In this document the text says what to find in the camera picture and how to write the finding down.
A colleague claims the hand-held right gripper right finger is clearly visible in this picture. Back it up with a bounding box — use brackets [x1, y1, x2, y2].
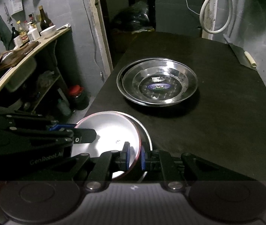
[141, 145, 257, 191]

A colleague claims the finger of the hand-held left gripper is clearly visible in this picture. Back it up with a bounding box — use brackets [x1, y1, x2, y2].
[6, 125, 98, 146]
[0, 105, 77, 132]

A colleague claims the metal cleaver with cream handle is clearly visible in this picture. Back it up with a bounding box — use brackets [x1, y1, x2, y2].
[223, 34, 258, 70]

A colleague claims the black plastic bag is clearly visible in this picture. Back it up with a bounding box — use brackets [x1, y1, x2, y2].
[110, 1, 151, 32]

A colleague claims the green plastic bottle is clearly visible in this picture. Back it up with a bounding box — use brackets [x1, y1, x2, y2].
[57, 98, 72, 117]

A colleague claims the dark sauce bottle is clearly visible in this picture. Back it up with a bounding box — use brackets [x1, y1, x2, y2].
[38, 5, 54, 31]

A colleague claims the white bowl on counter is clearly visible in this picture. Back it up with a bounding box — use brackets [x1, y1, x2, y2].
[40, 25, 57, 39]

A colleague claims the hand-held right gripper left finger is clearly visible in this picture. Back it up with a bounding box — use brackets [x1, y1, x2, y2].
[29, 142, 131, 191]

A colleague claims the black cabinet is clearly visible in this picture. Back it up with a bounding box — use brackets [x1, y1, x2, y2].
[152, 0, 207, 38]

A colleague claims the white bowl with red rim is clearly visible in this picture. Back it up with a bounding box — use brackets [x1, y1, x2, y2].
[71, 112, 142, 181]

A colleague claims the steel sink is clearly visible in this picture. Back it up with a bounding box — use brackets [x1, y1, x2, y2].
[5, 56, 39, 93]

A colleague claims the dark green cloth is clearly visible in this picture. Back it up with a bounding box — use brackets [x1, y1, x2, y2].
[0, 8, 13, 50]

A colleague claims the plain steel plate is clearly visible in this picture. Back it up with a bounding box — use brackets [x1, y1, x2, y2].
[116, 57, 198, 108]

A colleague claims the thin white cable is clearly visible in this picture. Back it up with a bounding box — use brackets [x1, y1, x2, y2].
[185, 0, 204, 16]

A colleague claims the wooden cutting board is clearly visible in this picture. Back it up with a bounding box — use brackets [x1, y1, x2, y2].
[0, 41, 41, 74]

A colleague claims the steel plate with blue sticker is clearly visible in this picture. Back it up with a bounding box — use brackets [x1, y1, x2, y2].
[122, 59, 198, 105]

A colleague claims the bottle with red label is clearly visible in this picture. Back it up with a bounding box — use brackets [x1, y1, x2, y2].
[17, 20, 30, 44]

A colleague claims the black pump bottle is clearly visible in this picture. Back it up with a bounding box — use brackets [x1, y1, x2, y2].
[9, 23, 18, 40]

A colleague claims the cream door frame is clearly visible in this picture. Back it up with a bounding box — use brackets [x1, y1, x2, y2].
[89, 0, 219, 74]

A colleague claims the wooden counter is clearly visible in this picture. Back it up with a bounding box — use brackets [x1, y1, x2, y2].
[0, 27, 73, 109]

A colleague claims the white plastic bottle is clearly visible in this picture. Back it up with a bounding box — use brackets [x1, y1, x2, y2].
[27, 22, 41, 42]

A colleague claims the wall paper sheet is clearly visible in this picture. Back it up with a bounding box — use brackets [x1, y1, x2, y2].
[8, 0, 24, 15]

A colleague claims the thin black wall wire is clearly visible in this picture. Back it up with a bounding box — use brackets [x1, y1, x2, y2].
[81, 0, 106, 81]

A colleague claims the white paper roll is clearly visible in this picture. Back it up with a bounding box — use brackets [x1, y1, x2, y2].
[56, 23, 71, 32]

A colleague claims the thick white hose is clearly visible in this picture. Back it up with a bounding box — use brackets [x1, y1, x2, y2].
[200, 0, 235, 35]

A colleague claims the steel bowl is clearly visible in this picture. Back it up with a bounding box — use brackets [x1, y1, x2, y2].
[107, 111, 153, 181]

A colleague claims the dark jar with red lid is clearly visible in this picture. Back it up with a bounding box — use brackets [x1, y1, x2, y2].
[67, 84, 89, 111]

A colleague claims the crumpled clear plastic bag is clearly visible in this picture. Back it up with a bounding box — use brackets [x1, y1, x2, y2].
[38, 71, 56, 87]

